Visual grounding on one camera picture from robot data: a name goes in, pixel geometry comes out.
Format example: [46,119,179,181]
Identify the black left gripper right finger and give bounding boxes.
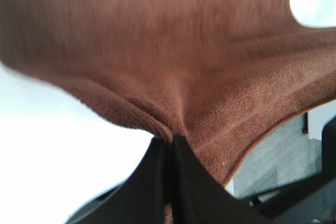
[172,135,265,223]

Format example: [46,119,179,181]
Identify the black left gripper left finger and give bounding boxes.
[67,137,167,223]

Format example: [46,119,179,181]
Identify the brown towel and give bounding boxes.
[0,0,336,186]

